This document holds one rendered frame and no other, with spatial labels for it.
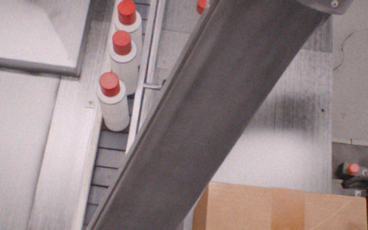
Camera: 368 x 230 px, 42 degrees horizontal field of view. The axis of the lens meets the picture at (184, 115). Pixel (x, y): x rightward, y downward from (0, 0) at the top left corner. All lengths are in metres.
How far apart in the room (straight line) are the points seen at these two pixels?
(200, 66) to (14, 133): 0.84
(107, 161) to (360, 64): 1.47
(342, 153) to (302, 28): 1.52
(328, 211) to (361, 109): 1.40
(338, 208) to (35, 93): 0.68
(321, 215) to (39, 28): 0.71
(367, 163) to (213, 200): 1.13
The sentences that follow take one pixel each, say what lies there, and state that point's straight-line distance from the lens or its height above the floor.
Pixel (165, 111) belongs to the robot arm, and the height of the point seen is 1.55.
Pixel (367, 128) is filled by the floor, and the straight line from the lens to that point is 2.11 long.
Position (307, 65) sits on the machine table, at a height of 0.83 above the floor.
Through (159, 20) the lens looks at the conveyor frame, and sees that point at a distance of 1.10.
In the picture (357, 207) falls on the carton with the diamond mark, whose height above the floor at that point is 1.12.
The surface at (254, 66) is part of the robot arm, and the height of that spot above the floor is 1.58.
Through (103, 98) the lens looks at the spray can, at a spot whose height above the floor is 1.04.
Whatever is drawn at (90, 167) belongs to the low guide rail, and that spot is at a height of 0.91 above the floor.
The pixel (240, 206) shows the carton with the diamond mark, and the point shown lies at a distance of 0.72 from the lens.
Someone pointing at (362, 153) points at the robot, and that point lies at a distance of 1.80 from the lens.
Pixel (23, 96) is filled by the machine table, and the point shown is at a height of 0.83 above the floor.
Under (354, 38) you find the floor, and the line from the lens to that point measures 2.26.
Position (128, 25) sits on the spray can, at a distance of 0.89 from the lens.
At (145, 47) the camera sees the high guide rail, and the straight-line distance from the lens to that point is 0.97.
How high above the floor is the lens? 1.82
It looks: 70 degrees down
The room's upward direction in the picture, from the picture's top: 11 degrees clockwise
